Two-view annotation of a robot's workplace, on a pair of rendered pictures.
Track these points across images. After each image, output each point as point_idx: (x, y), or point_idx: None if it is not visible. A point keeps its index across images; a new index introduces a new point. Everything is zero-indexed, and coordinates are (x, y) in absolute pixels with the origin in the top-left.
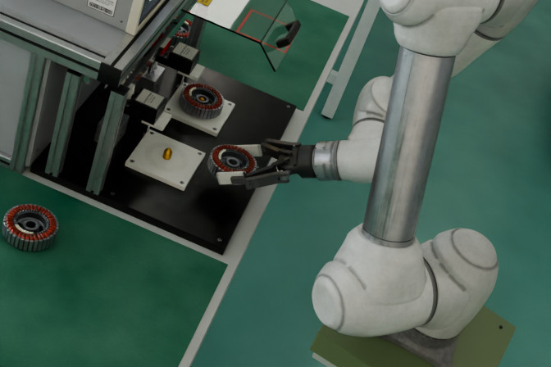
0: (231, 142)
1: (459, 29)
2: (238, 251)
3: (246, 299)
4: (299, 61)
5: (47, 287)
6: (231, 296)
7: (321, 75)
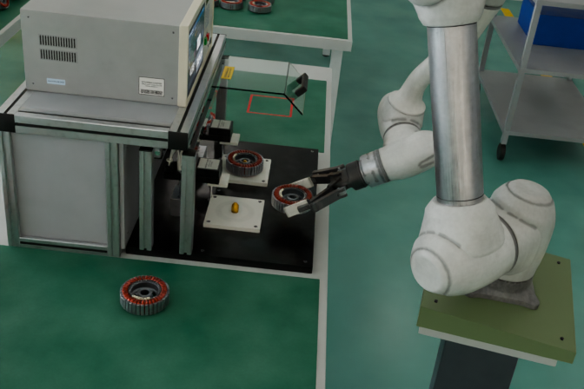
0: None
1: None
2: (322, 267)
3: None
4: (304, 119)
5: (177, 339)
6: None
7: (326, 125)
